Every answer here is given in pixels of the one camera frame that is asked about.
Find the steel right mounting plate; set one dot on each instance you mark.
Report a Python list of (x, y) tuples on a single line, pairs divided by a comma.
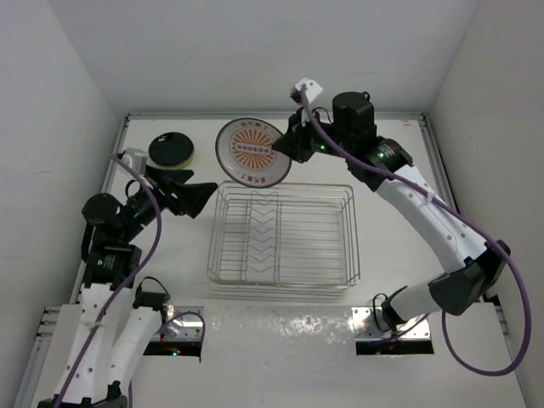
[(369, 326)]

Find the black plate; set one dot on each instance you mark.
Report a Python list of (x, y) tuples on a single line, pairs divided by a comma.
[(171, 148)]

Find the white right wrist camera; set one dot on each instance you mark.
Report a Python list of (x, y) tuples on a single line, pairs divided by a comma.
[(309, 87)]

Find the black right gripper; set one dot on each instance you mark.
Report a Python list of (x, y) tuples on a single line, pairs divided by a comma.
[(294, 141)]

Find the steel wire dish rack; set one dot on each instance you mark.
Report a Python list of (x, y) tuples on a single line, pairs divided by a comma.
[(289, 235)]

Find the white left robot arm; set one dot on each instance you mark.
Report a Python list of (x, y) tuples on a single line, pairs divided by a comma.
[(116, 321)]

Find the teal blue patterned plate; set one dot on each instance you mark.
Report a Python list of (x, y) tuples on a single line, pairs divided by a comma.
[(179, 166)]

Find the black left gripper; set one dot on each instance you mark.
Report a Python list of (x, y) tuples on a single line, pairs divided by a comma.
[(189, 196)]

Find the white plate orange sunburst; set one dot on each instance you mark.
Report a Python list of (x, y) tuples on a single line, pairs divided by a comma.
[(244, 150)]

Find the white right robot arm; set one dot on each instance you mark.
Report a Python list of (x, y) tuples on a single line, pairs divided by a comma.
[(471, 264)]

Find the aluminium table edge rail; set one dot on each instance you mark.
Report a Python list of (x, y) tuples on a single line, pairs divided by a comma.
[(440, 175)]

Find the steel mounting plate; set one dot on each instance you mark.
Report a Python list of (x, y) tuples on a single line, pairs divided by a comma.
[(369, 326), (185, 324)]

